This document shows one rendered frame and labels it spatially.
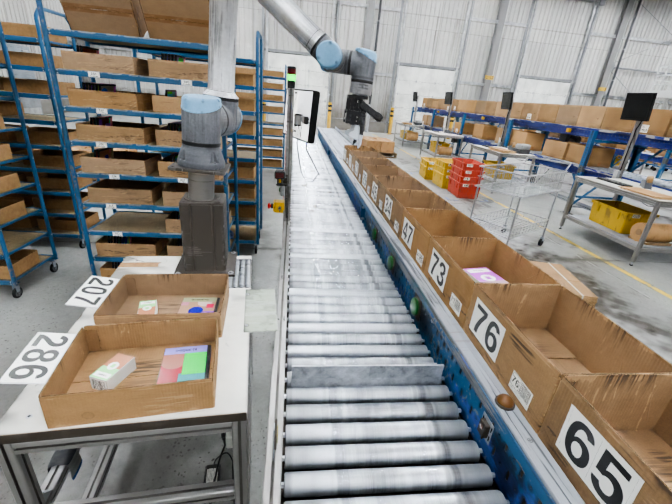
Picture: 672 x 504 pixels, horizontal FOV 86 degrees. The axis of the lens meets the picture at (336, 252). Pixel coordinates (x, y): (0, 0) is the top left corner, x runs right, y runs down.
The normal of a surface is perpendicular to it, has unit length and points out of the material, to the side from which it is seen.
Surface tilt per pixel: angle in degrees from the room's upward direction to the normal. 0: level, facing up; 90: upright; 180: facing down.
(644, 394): 90
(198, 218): 90
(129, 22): 118
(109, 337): 89
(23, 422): 0
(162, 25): 123
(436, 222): 90
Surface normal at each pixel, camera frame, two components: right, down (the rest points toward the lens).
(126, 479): 0.08, -0.91
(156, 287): 0.18, 0.39
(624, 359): -0.99, -0.04
